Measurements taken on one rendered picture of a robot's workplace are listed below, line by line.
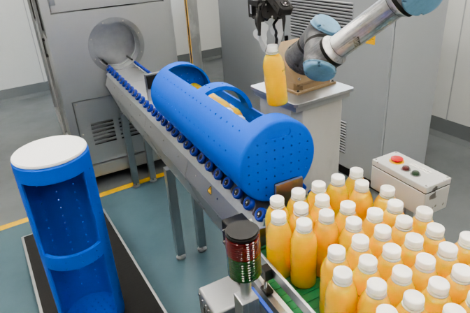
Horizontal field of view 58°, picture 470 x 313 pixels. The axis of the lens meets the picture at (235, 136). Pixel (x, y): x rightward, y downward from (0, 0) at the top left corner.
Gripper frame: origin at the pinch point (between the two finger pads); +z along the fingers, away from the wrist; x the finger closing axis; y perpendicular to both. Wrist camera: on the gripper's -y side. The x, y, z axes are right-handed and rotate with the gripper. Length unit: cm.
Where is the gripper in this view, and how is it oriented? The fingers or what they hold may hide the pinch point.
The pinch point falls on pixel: (271, 46)
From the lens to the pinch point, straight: 132.8
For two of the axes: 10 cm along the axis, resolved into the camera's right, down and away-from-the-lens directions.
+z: 0.7, 9.1, 4.2
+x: -8.8, 2.5, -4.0
